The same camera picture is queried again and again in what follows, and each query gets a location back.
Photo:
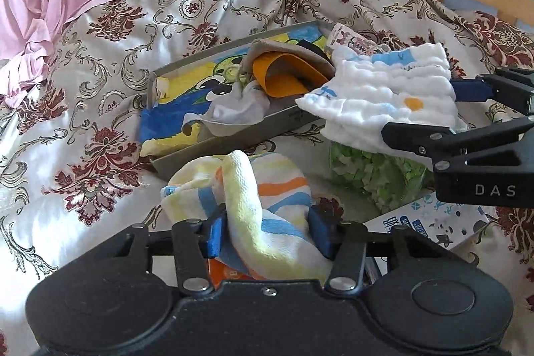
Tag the beige grey sock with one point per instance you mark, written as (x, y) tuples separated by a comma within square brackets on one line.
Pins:
[(283, 47)]

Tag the grey tray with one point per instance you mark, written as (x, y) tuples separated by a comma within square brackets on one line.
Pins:
[(267, 126)]

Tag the pastel striped towel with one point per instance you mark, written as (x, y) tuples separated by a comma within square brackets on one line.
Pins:
[(267, 206)]

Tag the blue print tissue box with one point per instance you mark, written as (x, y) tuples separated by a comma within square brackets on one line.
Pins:
[(425, 220)]

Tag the white quilted gauze cloth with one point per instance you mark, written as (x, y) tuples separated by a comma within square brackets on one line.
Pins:
[(375, 97)]

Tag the bag of green pieces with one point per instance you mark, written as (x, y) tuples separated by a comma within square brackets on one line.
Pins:
[(371, 172)]

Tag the orange white box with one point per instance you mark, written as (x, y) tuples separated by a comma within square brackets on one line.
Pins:
[(225, 270)]

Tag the white grey sock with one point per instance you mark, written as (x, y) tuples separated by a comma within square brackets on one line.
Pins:
[(233, 108)]

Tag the floral bedspread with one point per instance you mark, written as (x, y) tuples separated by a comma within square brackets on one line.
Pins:
[(83, 97)]

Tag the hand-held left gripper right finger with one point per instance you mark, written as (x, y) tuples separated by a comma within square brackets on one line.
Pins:
[(320, 233)]

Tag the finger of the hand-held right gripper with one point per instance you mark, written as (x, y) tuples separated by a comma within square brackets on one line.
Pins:
[(471, 90), (417, 139)]

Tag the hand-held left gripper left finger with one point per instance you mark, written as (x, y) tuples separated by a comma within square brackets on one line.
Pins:
[(217, 235)]

